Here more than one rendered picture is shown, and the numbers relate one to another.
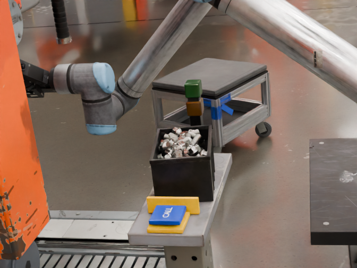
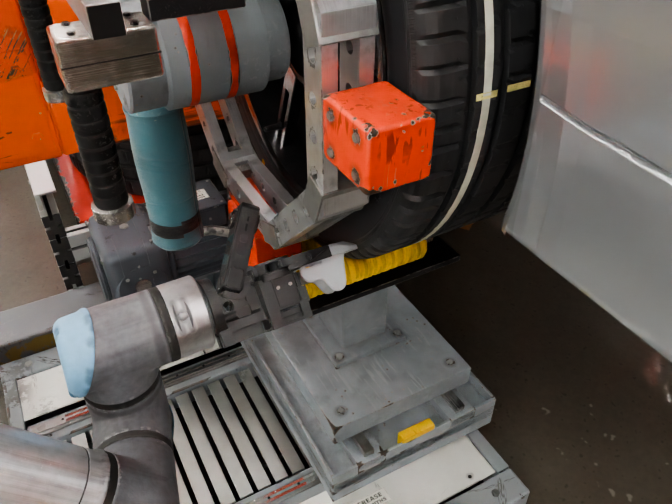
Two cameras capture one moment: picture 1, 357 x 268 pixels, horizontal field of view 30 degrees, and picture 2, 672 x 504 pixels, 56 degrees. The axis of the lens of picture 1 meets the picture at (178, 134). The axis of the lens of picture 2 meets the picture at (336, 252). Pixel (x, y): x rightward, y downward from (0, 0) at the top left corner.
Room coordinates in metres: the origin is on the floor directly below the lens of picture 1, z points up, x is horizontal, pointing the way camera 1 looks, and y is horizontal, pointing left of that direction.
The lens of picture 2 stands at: (2.45, 0.08, 1.14)
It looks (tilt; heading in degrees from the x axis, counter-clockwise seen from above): 38 degrees down; 137
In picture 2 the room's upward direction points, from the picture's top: straight up
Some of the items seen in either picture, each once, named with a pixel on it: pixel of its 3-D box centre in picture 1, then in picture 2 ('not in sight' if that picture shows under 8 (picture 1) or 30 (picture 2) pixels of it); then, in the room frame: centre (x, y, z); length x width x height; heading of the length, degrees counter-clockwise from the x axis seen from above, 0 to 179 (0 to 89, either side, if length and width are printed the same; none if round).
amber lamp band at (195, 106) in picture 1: (195, 106); not in sight; (1.65, -0.05, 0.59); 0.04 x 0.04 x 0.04; 75
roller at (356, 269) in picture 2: not in sight; (354, 263); (1.91, 0.63, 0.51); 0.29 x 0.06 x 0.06; 75
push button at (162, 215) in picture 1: (168, 216); not in sight; (1.30, 0.04, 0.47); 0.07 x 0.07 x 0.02; 75
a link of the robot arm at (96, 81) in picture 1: (91, 79); (115, 343); (1.91, 0.24, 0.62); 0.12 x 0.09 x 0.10; 75
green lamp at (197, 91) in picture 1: (193, 88); not in sight; (1.65, -0.05, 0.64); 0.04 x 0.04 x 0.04; 75
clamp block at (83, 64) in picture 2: not in sight; (106, 49); (1.88, 0.32, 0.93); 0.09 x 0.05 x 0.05; 75
